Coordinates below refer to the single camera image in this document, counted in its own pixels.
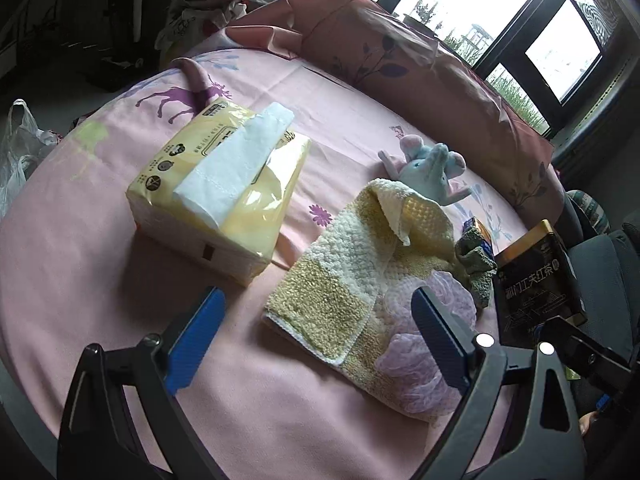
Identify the black and gold tin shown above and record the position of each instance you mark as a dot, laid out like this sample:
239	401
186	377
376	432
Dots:
535	280

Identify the yellow and white towel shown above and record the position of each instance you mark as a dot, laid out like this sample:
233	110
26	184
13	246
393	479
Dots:
340	270

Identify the patterned cushion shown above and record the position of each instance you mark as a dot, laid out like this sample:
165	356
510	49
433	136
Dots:
590	207

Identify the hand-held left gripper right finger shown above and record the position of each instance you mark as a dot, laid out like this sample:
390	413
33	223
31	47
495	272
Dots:
440	340

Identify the small blue tissue pack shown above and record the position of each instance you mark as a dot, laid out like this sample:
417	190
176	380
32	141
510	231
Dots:
480	232

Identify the white plastic bag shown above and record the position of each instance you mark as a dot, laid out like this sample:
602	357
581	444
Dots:
20	150

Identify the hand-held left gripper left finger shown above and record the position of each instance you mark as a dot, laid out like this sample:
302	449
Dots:
195	345

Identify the pink leaf print pillow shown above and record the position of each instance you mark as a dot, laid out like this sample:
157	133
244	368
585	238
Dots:
390	60

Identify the pile of clothes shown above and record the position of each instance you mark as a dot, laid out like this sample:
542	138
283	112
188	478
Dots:
215	5

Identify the grey sofa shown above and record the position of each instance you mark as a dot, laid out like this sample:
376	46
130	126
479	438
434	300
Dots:
600	280

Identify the pink printed bed sheet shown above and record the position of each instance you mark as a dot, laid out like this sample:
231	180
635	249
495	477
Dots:
100	285

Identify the green knitted cloth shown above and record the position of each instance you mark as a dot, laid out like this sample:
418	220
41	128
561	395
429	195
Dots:
477	265

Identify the black framed window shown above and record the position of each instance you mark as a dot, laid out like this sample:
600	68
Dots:
505	45

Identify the blue plush mouse toy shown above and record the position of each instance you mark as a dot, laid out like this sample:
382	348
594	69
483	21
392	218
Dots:
425	170

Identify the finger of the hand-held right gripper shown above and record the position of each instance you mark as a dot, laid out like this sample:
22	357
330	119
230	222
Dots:
590	350

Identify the yellow tissue pack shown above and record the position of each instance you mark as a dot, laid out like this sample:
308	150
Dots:
250	210

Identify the purple fleece towel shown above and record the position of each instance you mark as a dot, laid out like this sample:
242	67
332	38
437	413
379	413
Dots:
425	375

